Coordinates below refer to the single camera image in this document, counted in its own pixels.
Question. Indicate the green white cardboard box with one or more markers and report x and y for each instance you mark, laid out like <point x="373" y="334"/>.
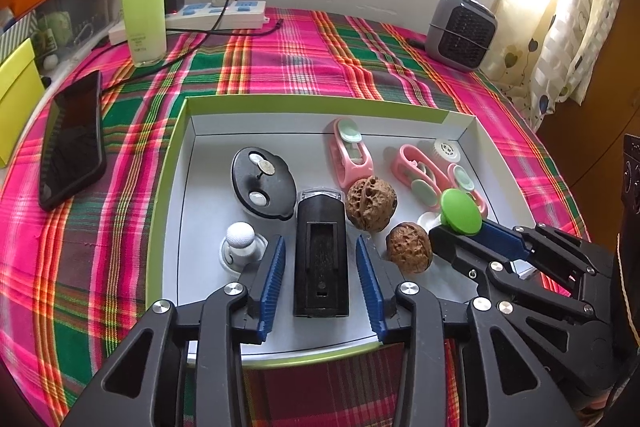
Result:
<point x="210" y="207"/>

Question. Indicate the brown walnut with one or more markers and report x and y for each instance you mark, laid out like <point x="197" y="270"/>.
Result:
<point x="407" y="249"/>
<point x="370" y="204"/>

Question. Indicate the pink clip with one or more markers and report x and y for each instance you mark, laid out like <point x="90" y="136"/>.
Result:
<point x="480" y="199"/>
<point x="345" y="167"/>
<point x="405" y="162"/>

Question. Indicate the heart print curtain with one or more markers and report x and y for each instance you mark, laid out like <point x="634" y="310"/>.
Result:
<point x="570" y="32"/>

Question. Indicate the green mushroom-shaped knob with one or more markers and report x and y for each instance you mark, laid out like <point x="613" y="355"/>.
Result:
<point x="460" y="212"/>

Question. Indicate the light green lotion bottle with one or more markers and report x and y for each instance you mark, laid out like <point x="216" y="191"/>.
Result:
<point x="145" y="12"/>

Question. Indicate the brown wooden cabinet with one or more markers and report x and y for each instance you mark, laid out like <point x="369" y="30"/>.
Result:
<point x="600" y="107"/>

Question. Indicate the black smartphone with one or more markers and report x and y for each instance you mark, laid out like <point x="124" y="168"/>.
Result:
<point x="72" y="142"/>

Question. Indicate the grey white knob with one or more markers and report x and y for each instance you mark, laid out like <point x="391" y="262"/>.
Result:
<point x="242" y="237"/>

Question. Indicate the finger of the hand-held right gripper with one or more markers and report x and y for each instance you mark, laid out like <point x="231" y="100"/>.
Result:
<point x="460" y="252"/>
<point x="505" y="239"/>

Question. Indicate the grey white striped box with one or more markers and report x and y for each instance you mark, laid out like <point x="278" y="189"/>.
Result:
<point x="20" y="32"/>

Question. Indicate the black oval disc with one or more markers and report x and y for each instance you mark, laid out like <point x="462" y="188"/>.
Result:
<point x="245" y="192"/>

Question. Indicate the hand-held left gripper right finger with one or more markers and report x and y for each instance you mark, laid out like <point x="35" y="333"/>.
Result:
<point x="370" y="292"/>

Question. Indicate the clear storage container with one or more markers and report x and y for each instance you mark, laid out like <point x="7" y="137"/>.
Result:
<point x="75" y="17"/>

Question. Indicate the yellow-green shoe box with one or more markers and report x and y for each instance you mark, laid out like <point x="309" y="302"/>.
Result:
<point x="15" y="107"/>

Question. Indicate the grey fan heater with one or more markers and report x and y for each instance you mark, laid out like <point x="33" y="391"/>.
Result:
<point x="460" y="32"/>

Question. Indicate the black rectangular device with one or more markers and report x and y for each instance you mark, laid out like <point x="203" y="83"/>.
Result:
<point x="305" y="257"/>

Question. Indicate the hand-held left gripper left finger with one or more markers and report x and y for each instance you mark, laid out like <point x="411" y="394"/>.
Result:
<point x="272" y="287"/>

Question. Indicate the white round cap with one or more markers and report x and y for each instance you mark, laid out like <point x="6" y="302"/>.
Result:
<point x="445" y="149"/>

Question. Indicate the white power strip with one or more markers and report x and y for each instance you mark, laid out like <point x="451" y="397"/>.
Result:
<point x="240" y="14"/>

